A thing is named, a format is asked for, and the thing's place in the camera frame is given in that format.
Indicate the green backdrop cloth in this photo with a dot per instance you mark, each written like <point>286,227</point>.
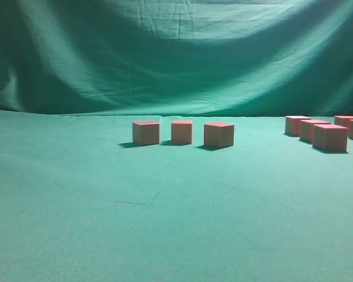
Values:
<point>177,58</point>

